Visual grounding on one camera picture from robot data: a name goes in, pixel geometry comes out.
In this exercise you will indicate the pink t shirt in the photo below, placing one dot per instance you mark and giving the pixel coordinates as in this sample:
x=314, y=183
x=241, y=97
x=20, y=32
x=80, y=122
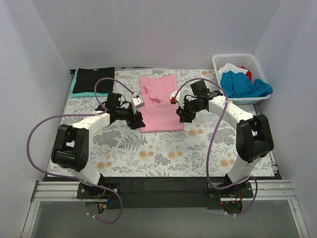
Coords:
x=159, y=115

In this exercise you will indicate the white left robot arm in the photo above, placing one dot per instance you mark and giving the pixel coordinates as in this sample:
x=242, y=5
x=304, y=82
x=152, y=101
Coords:
x=71, y=146

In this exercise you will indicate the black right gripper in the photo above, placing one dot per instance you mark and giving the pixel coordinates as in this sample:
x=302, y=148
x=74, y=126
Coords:
x=184, y=113

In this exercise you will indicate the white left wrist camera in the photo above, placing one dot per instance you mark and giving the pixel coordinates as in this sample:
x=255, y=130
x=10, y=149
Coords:
x=137, y=102

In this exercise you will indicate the folded teal t shirt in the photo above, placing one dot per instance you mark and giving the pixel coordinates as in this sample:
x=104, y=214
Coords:
x=84, y=95

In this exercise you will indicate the white plastic basket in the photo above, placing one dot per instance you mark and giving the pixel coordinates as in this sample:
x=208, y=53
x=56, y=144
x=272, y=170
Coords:
x=247, y=61

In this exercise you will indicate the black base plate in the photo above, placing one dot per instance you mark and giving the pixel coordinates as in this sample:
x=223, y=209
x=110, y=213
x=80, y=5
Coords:
x=243, y=190
x=91, y=192

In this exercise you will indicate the white t shirt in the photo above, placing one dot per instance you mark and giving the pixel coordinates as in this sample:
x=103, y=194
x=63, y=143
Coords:
x=230, y=67

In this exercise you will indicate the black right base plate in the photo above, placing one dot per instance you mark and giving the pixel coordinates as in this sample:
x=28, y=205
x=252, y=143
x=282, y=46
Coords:
x=243, y=190

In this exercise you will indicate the floral patterned table mat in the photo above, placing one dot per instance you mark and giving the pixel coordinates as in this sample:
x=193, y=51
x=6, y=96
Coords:
x=118, y=151

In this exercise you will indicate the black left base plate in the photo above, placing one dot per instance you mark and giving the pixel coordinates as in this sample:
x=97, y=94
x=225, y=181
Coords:
x=91, y=192

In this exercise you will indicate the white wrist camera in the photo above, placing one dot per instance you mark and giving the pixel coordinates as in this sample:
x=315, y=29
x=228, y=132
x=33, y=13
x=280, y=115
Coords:
x=177, y=98
x=137, y=102

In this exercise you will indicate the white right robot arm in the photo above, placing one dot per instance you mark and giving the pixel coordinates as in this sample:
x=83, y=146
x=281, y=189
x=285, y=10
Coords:
x=253, y=135

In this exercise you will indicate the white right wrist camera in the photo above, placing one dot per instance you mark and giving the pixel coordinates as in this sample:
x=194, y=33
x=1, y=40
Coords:
x=177, y=98

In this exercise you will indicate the blue t shirt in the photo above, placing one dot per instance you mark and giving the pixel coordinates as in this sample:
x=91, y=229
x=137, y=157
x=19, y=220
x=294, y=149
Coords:
x=238, y=85

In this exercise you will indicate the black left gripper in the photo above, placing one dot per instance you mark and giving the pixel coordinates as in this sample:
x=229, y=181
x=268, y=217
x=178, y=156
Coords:
x=134, y=119

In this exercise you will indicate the folded black t shirt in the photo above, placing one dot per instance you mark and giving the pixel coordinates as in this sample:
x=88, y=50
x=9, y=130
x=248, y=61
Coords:
x=104, y=72

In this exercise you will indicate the red t shirt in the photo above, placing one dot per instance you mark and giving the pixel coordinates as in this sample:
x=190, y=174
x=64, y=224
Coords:
x=249, y=75

